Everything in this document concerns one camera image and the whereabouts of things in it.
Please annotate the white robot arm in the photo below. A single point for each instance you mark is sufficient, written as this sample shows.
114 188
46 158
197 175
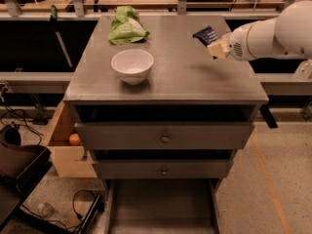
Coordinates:
288 36

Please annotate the middle grey drawer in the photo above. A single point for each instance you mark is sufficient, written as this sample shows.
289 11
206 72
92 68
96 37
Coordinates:
161 169

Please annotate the orange ball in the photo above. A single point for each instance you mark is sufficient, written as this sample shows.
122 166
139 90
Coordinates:
74 140

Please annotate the green handled tool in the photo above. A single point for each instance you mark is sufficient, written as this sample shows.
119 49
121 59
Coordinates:
54 21

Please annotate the bottom grey drawer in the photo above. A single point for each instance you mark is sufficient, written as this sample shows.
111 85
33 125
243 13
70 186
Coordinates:
161 206

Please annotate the black bin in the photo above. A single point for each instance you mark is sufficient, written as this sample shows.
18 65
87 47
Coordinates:
20 164

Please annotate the grey drawer cabinet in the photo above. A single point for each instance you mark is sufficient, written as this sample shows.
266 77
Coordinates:
185 85

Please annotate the top grey drawer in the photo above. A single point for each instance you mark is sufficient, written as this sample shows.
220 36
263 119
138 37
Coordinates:
127 136

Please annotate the light wooden box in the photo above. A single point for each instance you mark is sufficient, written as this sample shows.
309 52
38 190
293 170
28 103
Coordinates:
69 160

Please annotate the blue rxbar wrapper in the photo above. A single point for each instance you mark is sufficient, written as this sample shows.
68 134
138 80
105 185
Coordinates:
206 36

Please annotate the grey drawer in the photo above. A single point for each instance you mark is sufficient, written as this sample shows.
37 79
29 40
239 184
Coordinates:
161 169
127 136
161 206

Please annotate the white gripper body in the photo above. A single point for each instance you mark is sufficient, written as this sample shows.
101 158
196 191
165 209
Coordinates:
240 46

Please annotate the black power strip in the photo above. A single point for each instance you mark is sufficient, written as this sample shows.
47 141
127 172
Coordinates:
97 206

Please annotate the green snack bag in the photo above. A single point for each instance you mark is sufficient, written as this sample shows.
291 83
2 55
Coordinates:
126 27

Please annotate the white bowl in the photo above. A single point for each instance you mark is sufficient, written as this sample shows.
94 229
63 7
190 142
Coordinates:
132 66

